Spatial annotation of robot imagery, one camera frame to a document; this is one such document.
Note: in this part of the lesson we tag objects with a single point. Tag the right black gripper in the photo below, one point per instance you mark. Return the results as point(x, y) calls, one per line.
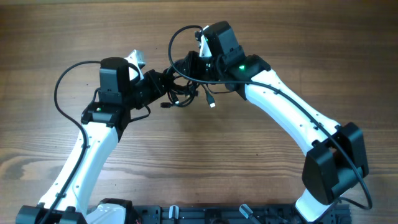
point(190, 70)

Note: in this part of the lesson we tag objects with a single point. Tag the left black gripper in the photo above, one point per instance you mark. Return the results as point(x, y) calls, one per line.
point(152, 78)

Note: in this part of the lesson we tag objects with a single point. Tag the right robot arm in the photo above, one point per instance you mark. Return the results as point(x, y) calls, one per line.
point(335, 155)

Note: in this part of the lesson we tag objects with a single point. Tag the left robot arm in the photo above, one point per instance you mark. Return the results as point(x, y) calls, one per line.
point(122, 88)

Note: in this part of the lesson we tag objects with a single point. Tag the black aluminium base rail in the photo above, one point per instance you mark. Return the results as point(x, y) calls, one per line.
point(280, 213)

